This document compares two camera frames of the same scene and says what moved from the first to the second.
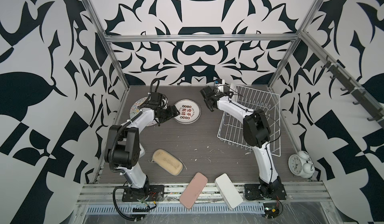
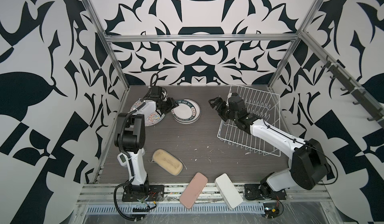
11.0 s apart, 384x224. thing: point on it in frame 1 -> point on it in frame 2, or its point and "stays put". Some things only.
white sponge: [228, 191] stays put
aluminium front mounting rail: [299, 193] stays put
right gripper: [225, 94] -> [219, 110]
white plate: [233, 88] -> [187, 112]
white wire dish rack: [252, 98] stays put
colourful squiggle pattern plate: [135, 110] stays put
